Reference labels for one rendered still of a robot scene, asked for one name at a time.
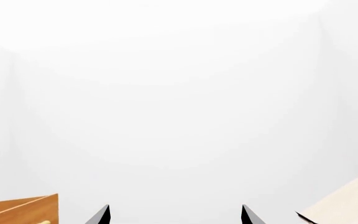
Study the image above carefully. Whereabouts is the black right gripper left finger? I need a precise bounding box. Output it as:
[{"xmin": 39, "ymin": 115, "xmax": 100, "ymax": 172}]
[{"xmin": 85, "ymin": 203, "xmax": 111, "ymax": 224}]

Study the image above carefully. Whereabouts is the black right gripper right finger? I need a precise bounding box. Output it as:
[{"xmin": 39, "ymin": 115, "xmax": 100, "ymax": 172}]
[{"xmin": 241, "ymin": 203, "xmax": 267, "ymax": 224}]

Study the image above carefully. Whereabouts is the orange wooden cabinet drawer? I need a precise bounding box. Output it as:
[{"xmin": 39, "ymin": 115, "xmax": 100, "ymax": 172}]
[{"xmin": 0, "ymin": 193, "xmax": 59, "ymax": 224}]

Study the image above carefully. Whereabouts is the light beige wooden board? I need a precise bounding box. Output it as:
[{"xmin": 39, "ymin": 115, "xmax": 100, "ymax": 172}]
[{"xmin": 294, "ymin": 177, "xmax": 358, "ymax": 224}]

